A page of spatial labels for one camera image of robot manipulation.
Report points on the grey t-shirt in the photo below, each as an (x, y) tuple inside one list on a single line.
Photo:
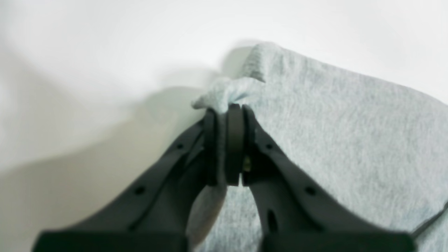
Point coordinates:
[(379, 148)]

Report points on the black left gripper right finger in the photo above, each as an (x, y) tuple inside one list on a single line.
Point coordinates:
[(296, 214)]

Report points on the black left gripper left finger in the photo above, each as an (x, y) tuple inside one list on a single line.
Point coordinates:
[(150, 215)]

